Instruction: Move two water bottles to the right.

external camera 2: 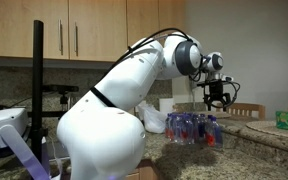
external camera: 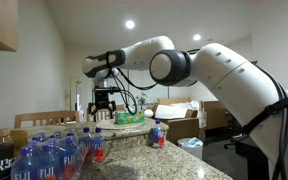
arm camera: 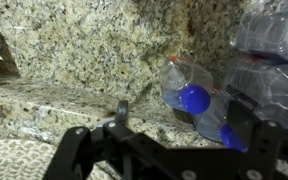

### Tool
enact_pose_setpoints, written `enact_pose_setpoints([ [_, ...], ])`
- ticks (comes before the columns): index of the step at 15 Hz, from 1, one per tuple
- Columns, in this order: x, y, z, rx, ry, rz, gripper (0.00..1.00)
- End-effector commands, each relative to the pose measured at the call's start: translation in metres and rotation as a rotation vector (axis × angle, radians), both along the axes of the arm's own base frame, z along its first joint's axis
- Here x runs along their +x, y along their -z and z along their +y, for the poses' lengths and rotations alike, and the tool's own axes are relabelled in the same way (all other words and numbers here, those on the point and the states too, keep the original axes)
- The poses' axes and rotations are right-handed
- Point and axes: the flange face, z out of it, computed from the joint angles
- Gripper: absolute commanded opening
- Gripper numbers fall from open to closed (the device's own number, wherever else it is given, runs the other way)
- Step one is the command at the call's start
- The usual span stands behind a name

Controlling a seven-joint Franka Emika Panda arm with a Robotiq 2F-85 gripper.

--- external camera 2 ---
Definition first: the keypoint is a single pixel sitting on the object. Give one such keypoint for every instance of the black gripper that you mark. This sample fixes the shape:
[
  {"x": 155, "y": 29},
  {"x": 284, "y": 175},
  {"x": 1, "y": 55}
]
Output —
[{"x": 216, "y": 89}]

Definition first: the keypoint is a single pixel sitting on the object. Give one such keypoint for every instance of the Fiji water bottle blue cap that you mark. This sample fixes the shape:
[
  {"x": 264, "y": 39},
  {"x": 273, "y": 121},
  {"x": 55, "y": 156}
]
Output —
[
  {"x": 202, "y": 128},
  {"x": 214, "y": 133},
  {"x": 190, "y": 130},
  {"x": 179, "y": 130},
  {"x": 169, "y": 128}
]

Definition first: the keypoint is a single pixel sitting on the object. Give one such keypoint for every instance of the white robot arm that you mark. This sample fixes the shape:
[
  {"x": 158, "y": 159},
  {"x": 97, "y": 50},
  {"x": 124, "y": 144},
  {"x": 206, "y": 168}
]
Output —
[{"x": 124, "y": 83}]

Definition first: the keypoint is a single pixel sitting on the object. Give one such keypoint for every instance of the wooden dining chair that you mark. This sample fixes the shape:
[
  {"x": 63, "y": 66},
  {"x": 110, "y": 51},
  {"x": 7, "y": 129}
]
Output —
[{"x": 247, "y": 110}]

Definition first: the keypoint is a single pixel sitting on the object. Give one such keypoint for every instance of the white plastic bag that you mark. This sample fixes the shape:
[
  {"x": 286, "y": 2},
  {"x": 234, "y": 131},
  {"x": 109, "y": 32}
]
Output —
[{"x": 154, "y": 120}]

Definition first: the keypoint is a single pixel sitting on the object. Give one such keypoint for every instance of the black vertical pole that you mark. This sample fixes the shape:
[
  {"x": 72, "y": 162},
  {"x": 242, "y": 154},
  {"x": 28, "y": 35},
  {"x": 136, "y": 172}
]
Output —
[{"x": 37, "y": 66}]

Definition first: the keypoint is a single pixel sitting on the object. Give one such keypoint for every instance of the white VR headset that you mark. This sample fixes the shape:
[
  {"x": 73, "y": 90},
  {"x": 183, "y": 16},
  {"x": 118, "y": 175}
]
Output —
[{"x": 4, "y": 123}]

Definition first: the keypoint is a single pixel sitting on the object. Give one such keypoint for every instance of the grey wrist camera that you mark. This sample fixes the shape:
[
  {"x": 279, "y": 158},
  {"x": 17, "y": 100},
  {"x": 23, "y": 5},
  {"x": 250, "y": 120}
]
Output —
[{"x": 227, "y": 78}]

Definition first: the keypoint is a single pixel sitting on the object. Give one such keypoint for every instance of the wooden wall cabinet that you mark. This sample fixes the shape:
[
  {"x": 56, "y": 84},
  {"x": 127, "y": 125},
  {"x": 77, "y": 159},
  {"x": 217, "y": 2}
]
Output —
[{"x": 97, "y": 30}]

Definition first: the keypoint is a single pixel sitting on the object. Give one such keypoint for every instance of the black stereo camera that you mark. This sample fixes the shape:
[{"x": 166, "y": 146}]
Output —
[{"x": 60, "y": 89}]

